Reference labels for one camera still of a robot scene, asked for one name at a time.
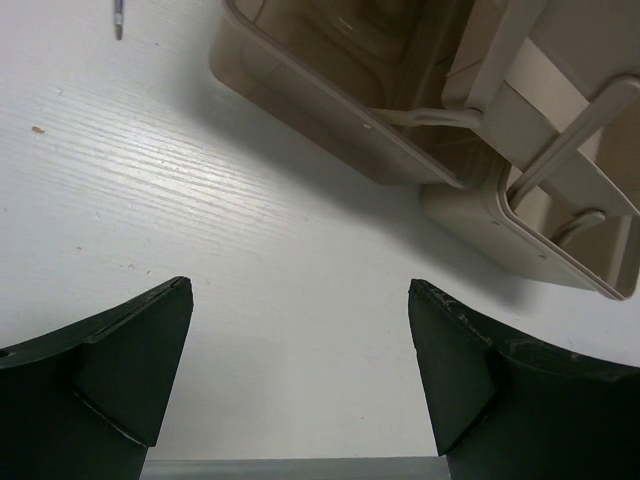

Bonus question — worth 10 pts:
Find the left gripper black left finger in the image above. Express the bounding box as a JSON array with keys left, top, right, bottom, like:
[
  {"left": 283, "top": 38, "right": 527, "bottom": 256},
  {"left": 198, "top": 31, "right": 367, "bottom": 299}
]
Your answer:
[{"left": 1, "top": 277, "right": 193, "bottom": 479}]

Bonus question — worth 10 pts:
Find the aluminium rail table front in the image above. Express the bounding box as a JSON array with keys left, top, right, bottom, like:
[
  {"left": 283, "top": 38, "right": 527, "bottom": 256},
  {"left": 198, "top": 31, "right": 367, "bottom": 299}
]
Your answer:
[{"left": 141, "top": 457, "right": 450, "bottom": 480}]

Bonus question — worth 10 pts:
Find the long green-handled screwdriver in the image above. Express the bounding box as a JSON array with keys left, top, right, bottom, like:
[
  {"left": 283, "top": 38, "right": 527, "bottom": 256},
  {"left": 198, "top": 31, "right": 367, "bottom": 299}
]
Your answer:
[{"left": 113, "top": 0, "right": 124, "bottom": 41}]

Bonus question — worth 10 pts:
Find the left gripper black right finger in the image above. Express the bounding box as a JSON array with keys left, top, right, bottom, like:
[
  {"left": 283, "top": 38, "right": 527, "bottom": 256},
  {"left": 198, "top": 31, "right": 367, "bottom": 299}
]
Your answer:
[{"left": 408, "top": 279, "right": 639, "bottom": 479}]

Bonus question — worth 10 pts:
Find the beige plastic toolbox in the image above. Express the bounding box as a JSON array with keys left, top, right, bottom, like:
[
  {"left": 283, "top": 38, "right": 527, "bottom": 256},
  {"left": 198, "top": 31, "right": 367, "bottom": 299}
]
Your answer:
[{"left": 210, "top": 1, "right": 639, "bottom": 300}]

